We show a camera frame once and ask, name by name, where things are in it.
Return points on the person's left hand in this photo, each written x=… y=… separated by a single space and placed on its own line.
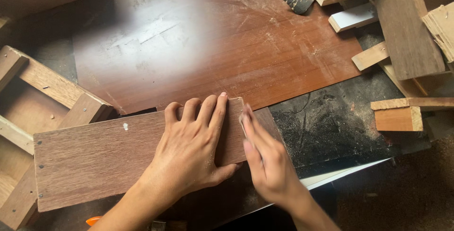
x=188 y=160

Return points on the person's right hand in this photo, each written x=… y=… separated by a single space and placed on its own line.
x=273 y=174

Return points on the person's right fingers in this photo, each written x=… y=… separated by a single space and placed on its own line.
x=257 y=142

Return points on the small grey sandpaper piece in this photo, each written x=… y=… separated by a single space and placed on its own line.
x=243 y=123

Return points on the brown wooden box panel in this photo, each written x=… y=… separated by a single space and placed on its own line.
x=99 y=160

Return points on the black dusty mat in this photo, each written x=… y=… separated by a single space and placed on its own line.
x=330 y=131

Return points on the white edged panel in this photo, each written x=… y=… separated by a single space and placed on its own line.
x=330 y=178

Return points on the reddish brown laminate sheet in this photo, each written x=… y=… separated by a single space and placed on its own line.
x=255 y=53

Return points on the orange-brown wood block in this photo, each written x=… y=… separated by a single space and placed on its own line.
x=397 y=119

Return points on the light wood block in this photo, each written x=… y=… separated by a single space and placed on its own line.
x=370 y=56

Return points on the long light wood strip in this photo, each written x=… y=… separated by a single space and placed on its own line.
x=408 y=103

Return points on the pale wood slat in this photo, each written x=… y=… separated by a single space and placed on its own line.
x=402 y=83

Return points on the white board offcut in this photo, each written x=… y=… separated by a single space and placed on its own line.
x=353 y=17

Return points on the large dark brown plank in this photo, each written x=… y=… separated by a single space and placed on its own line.
x=408 y=32

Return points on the pale plywood piece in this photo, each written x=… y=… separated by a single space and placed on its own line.
x=441 y=28

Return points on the light wooden frame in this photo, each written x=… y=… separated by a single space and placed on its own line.
x=46 y=85

